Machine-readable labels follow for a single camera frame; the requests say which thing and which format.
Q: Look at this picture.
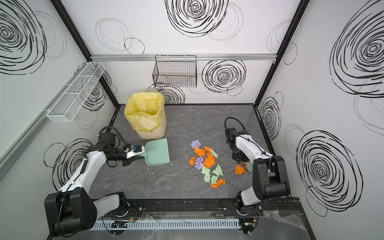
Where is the green dustpan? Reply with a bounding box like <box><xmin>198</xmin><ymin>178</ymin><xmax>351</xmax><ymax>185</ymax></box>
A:
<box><xmin>138</xmin><ymin>138</ymin><xmax>170</xmax><ymax>166</ymax></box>

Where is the green hand brush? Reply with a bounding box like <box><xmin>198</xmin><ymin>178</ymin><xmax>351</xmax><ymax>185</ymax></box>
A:
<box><xmin>246</xmin><ymin>162</ymin><xmax>254</xmax><ymax>173</ymax></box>

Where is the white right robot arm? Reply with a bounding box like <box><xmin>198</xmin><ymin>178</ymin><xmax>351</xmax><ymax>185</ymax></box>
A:
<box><xmin>224</xmin><ymin>117</ymin><xmax>291</xmax><ymax>215</ymax></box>

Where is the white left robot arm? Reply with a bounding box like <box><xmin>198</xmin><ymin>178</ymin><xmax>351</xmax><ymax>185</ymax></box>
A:
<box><xmin>44</xmin><ymin>126</ymin><xmax>145</xmax><ymax>237</ymax></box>

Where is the beige bin with yellow bag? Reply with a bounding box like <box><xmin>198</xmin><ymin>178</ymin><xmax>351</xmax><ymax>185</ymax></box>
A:
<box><xmin>124</xmin><ymin>89</ymin><xmax>167</xmax><ymax>140</ymax></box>

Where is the orange twisted paper scrap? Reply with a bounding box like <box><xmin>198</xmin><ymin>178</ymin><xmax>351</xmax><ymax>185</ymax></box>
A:
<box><xmin>189</xmin><ymin>157</ymin><xmax>197</xmax><ymax>166</ymax></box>

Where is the small purple paper scrap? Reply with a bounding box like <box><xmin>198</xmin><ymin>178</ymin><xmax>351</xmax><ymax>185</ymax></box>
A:
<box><xmin>194</xmin><ymin>156</ymin><xmax>205</xmax><ymax>170</ymax></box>

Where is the orange paper scrap centre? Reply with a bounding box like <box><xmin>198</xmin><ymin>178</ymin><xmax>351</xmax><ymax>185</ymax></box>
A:
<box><xmin>195</xmin><ymin>147</ymin><xmax>206</xmax><ymax>157</ymax></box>

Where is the small green paper scrap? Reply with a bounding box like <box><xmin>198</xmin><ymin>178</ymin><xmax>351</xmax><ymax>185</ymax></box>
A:
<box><xmin>201</xmin><ymin>166</ymin><xmax>211</xmax><ymax>183</ymax></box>

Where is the orange paper scrap near bin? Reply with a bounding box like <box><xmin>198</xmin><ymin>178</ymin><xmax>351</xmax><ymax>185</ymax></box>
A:
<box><xmin>204</xmin><ymin>152</ymin><xmax>216</xmax><ymax>169</ymax></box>

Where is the light green paper scrap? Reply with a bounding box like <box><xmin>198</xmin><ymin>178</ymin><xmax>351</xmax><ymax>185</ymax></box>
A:
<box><xmin>210</xmin><ymin>149</ymin><xmax>219</xmax><ymax>159</ymax></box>

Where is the green paper scrap front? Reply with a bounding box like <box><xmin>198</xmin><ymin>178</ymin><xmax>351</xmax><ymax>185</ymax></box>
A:
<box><xmin>210</xmin><ymin>175</ymin><xmax>219</xmax><ymax>185</ymax></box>

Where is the green paper scrap centre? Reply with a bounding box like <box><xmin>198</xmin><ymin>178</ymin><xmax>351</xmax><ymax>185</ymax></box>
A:
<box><xmin>212</xmin><ymin>164</ymin><xmax>224</xmax><ymax>177</ymax></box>

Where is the orange paper scrap front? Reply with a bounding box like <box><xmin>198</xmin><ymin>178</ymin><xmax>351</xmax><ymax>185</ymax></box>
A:
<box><xmin>211</xmin><ymin>179</ymin><xmax>226</xmax><ymax>188</ymax></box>

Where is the small orange paper scrap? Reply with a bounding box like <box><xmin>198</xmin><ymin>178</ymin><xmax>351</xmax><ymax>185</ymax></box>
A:
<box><xmin>235</xmin><ymin>164</ymin><xmax>246</xmax><ymax>175</ymax></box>

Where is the clear wall shelf tray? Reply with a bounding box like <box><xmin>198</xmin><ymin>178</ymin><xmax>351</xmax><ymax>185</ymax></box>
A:
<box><xmin>46</xmin><ymin>62</ymin><xmax>106</xmax><ymax>123</ymax></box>

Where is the white slotted cable duct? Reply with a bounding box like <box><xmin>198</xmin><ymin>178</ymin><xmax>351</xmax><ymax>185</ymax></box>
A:
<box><xmin>91</xmin><ymin>219</ymin><xmax>241</xmax><ymax>232</ymax></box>

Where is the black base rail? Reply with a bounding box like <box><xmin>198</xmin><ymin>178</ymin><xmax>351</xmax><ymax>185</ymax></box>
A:
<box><xmin>106</xmin><ymin>198</ymin><xmax>305</xmax><ymax>219</ymax></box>

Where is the black wire basket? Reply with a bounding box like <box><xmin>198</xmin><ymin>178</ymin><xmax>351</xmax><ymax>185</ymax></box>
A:
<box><xmin>152</xmin><ymin>55</ymin><xmax>198</xmax><ymax>88</ymax></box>

